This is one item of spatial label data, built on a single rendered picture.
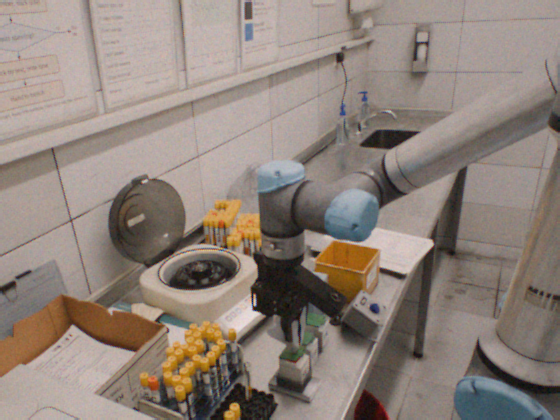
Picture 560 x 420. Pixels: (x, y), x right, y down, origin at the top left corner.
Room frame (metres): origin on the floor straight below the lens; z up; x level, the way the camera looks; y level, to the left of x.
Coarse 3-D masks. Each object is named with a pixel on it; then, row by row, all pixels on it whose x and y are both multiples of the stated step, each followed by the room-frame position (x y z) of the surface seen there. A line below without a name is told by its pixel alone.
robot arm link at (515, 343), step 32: (544, 192) 0.45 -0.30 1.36; (544, 224) 0.44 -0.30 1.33; (544, 256) 0.43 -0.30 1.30; (512, 288) 0.46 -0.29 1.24; (544, 288) 0.42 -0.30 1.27; (512, 320) 0.44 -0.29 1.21; (544, 320) 0.42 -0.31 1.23; (480, 352) 0.46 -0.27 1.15; (512, 352) 0.43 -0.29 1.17; (544, 352) 0.41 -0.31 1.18; (480, 384) 0.43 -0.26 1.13; (512, 384) 0.42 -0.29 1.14; (544, 384) 0.40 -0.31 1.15; (480, 416) 0.43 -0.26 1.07; (512, 416) 0.40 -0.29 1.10; (544, 416) 0.39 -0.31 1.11
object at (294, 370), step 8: (280, 360) 0.70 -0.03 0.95; (288, 360) 0.70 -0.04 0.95; (304, 360) 0.70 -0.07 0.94; (280, 368) 0.70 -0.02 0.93; (288, 368) 0.69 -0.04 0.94; (296, 368) 0.68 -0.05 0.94; (304, 368) 0.69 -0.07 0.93; (288, 376) 0.69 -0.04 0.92; (296, 376) 0.68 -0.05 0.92; (304, 376) 0.69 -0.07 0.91
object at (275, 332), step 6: (276, 318) 0.70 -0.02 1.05; (276, 324) 0.70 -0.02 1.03; (294, 324) 0.68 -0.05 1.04; (270, 330) 0.71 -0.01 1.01; (276, 330) 0.70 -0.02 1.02; (294, 330) 0.68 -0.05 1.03; (270, 336) 0.71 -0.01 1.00; (276, 336) 0.70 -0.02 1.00; (282, 336) 0.70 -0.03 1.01; (294, 336) 0.68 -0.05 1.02; (282, 342) 0.70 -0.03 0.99; (288, 342) 0.68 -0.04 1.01; (294, 342) 0.68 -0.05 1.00; (288, 348) 0.69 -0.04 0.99; (294, 348) 0.69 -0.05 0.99
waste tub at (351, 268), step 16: (320, 256) 1.06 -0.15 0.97; (336, 256) 1.13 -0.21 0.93; (352, 256) 1.10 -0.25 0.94; (368, 256) 1.08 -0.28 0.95; (320, 272) 1.02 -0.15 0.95; (336, 272) 0.99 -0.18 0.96; (352, 272) 0.97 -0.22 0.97; (368, 272) 0.99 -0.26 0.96; (336, 288) 0.99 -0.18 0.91; (352, 288) 0.97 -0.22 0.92; (368, 288) 0.99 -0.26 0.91
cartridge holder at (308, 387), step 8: (272, 376) 0.72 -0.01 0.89; (280, 376) 0.70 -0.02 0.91; (312, 376) 0.72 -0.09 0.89; (272, 384) 0.70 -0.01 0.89; (280, 384) 0.70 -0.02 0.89; (288, 384) 0.69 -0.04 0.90; (296, 384) 0.68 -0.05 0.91; (304, 384) 0.68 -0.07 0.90; (312, 384) 0.69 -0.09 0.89; (320, 384) 0.71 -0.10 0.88; (288, 392) 0.68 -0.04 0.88; (296, 392) 0.68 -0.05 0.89; (304, 392) 0.68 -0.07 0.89; (312, 392) 0.67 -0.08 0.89
